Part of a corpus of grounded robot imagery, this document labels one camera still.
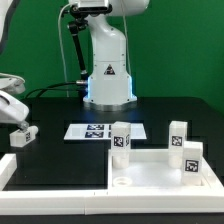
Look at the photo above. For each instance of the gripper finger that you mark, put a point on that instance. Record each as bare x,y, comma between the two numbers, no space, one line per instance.
24,126

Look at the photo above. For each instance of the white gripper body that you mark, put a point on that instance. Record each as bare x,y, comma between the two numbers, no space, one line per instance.
12,111

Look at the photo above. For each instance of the white square table top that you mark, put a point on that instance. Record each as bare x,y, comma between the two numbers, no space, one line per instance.
148,168

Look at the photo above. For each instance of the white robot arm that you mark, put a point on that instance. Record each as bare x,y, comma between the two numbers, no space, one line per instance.
109,85

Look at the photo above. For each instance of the white U-shaped obstacle fence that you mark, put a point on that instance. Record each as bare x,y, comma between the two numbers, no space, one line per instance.
208,197

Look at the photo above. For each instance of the white tag sheet with markers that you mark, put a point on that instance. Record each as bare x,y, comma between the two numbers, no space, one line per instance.
100,132

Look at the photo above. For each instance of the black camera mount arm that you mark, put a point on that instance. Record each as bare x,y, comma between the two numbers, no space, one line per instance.
74,30

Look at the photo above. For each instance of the camera on top mount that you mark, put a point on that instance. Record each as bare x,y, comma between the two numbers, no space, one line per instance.
91,6

